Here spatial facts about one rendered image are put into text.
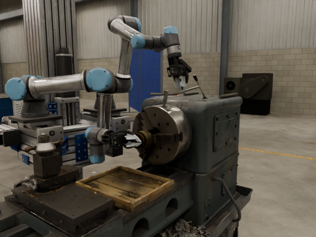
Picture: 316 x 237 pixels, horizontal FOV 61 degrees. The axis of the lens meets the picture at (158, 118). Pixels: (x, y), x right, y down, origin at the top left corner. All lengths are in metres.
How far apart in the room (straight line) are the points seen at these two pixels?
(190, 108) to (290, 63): 9.95
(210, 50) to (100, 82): 11.03
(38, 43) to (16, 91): 0.50
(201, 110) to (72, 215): 0.83
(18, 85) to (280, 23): 10.71
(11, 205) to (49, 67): 0.98
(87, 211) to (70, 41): 1.32
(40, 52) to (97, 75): 0.62
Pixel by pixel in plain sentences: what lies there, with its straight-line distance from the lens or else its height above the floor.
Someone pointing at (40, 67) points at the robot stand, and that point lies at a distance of 1.90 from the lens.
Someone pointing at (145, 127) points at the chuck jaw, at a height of 1.13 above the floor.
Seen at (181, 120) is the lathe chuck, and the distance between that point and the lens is 1.37.
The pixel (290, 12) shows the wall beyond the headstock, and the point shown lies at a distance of 11.60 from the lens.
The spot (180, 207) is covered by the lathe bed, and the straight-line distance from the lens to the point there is 1.47.
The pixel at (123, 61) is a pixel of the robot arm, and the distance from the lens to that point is 1.92.
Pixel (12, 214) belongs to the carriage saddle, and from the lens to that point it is 1.13.
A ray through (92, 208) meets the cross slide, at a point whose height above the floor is 0.97.
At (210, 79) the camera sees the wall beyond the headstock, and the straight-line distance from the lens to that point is 12.16.
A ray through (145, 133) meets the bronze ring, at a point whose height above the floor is 1.11.
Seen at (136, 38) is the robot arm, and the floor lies 1.59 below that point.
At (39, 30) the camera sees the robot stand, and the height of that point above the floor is 1.67.
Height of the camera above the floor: 1.39
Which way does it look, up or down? 9 degrees down
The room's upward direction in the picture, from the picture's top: straight up
